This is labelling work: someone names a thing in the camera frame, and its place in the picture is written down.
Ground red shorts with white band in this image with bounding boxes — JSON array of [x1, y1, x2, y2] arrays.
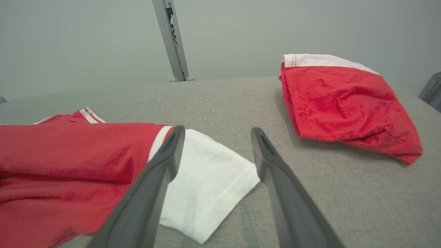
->
[[278, 53, 423, 165]]

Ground red Bulls jersey white trim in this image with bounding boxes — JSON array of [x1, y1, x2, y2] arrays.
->
[[0, 107, 260, 248]]

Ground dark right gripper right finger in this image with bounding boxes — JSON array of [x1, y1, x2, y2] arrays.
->
[[252, 127, 345, 248]]

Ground grey metal bracket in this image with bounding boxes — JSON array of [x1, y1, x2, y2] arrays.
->
[[419, 72, 441, 113]]

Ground grey vertical partition post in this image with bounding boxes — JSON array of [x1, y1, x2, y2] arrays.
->
[[152, 0, 191, 82]]

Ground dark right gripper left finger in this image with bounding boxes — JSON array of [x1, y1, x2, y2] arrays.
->
[[88, 126, 186, 248]]

